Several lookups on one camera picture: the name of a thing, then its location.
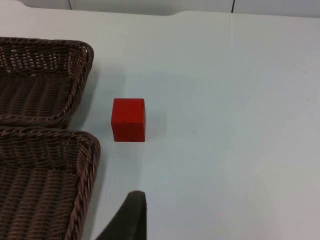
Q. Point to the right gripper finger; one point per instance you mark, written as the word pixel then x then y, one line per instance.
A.
pixel 130 220

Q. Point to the red cube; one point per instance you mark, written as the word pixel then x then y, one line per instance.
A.
pixel 128 120

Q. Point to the dark brown wicker basket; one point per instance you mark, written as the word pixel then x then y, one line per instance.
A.
pixel 37 185
pixel 37 100

